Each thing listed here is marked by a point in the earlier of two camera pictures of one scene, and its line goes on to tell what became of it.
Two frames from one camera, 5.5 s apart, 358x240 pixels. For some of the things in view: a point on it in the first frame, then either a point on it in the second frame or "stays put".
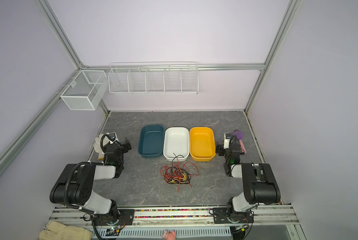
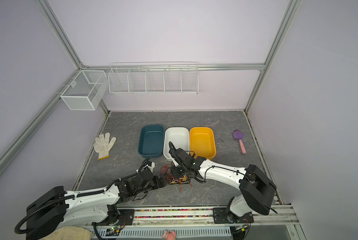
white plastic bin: x=176 y=142 stays put
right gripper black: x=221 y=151 -> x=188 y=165
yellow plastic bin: x=202 y=143 stays put
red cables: x=176 y=173 stays put
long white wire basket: x=157 y=79 stays put
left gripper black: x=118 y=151 -> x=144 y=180
